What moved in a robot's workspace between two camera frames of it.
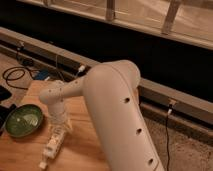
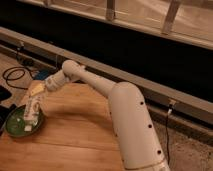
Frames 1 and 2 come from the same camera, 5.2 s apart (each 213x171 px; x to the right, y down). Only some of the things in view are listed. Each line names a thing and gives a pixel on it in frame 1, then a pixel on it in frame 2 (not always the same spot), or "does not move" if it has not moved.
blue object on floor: (42, 74) does not move
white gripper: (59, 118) → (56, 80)
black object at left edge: (5, 93) does not move
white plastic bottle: (54, 144) → (31, 112)
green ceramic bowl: (23, 120) does not move
